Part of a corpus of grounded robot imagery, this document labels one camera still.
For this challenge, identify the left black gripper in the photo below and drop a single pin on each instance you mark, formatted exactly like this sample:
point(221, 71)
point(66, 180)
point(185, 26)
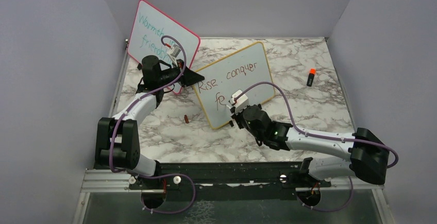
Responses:
point(189, 77)

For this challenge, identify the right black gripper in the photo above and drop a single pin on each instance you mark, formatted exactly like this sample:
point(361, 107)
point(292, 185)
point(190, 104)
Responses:
point(237, 117)

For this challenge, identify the yellow framed whiteboard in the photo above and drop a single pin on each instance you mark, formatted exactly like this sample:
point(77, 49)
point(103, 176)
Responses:
point(223, 77)

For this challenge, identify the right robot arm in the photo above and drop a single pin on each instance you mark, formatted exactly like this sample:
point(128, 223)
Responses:
point(359, 154)

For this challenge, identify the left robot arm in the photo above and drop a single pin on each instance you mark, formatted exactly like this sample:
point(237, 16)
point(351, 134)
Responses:
point(117, 138)

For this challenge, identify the pink framed whiteboard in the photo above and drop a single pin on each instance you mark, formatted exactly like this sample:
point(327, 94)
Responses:
point(149, 26)

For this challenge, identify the orange capped black marker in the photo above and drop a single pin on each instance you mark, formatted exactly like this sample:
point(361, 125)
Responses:
point(311, 76)

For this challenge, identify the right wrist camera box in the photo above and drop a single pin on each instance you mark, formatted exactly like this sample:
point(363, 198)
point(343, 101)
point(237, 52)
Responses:
point(238, 102)

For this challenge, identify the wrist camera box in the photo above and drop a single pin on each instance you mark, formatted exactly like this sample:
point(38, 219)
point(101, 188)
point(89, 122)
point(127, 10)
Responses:
point(173, 52)
point(238, 102)

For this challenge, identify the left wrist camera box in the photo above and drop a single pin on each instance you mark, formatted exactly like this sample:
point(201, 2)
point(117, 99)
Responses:
point(173, 52)

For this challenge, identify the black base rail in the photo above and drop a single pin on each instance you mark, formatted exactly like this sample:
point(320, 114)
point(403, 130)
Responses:
point(215, 181)

